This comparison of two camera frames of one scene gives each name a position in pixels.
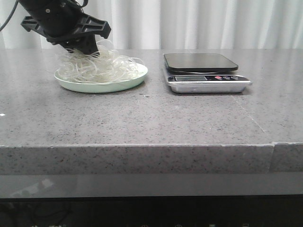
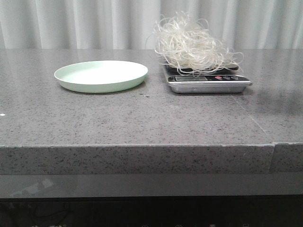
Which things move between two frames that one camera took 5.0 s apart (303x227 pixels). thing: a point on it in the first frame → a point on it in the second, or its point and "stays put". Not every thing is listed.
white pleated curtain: [177, 24] stays put
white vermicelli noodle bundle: [111, 65] → [191, 47]
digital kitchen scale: [202, 73] stays put
